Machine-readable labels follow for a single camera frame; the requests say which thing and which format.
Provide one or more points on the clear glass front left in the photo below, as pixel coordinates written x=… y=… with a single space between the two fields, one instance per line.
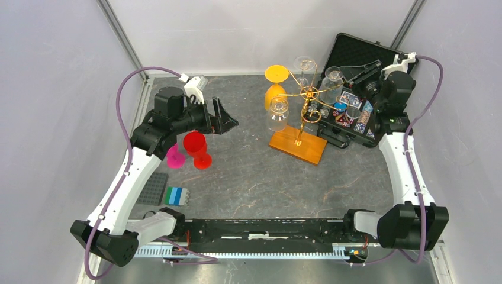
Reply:
x=278 y=113

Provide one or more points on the green blue lego block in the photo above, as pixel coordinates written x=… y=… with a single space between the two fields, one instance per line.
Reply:
x=176 y=196

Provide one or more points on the clear textured glass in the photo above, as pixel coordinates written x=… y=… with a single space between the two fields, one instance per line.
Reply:
x=332 y=85

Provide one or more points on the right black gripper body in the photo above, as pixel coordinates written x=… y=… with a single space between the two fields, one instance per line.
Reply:
x=375 y=69

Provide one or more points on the clear glass back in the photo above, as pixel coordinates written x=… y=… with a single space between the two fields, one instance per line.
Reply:
x=307 y=67

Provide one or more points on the blue playing card deck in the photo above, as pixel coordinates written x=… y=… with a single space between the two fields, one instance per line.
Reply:
x=350 y=99

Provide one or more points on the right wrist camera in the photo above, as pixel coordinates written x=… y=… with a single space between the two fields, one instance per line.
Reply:
x=401 y=63

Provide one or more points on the blue poker chip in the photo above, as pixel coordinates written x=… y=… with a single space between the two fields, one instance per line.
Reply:
x=340 y=107

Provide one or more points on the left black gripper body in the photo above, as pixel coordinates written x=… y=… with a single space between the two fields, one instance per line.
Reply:
x=205 y=123

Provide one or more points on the yellow wine glass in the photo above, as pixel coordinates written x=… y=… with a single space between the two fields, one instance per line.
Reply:
x=276 y=74

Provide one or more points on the grey lego baseplate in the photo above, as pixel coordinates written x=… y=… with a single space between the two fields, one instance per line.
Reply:
x=154 y=190

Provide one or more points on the pink wine glass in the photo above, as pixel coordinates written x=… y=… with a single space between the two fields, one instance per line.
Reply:
x=174 y=158

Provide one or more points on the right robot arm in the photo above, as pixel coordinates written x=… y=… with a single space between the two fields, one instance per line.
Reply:
x=414 y=222

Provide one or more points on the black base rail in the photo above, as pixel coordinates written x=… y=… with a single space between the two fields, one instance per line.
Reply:
x=277 y=239

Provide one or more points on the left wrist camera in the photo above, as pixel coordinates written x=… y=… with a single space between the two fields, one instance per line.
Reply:
x=194 y=89

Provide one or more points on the red wine glass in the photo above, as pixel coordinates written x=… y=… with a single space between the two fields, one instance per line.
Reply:
x=195 y=145

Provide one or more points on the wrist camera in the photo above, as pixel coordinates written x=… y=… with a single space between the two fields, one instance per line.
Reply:
x=401 y=63
x=194 y=89

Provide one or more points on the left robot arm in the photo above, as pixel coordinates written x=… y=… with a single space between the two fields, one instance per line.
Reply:
x=106 y=232

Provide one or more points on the black poker chip case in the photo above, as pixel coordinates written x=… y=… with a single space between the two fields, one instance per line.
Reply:
x=349 y=117

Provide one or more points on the gold wire glass rack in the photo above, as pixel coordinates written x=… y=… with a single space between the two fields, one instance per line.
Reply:
x=294 y=141

